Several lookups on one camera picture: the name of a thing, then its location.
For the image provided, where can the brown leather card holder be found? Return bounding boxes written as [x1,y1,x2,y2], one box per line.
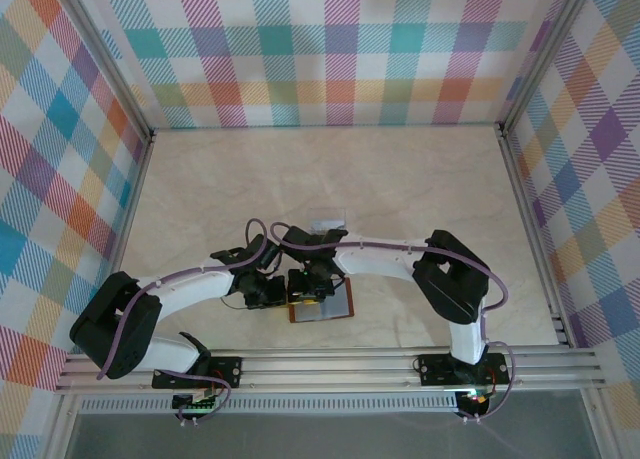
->
[289,277,357,325]

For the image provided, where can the aluminium frame rail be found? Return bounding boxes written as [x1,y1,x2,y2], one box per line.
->
[53,346,609,394]

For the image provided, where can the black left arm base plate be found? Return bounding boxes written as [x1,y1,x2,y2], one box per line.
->
[151,356,244,391]

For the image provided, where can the slotted grey cable duct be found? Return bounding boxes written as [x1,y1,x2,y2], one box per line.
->
[79,397,460,413]

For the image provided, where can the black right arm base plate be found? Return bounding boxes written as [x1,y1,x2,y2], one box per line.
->
[418,352,511,386]

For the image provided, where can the aluminium side rail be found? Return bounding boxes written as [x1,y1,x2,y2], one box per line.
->
[84,131,156,355]
[497,123,576,350]

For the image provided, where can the aluminium frame leg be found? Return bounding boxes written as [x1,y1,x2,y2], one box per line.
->
[582,388,619,459]
[44,393,84,459]

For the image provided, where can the aluminium frame post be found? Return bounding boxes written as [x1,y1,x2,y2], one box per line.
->
[49,0,156,145]
[497,0,601,133]

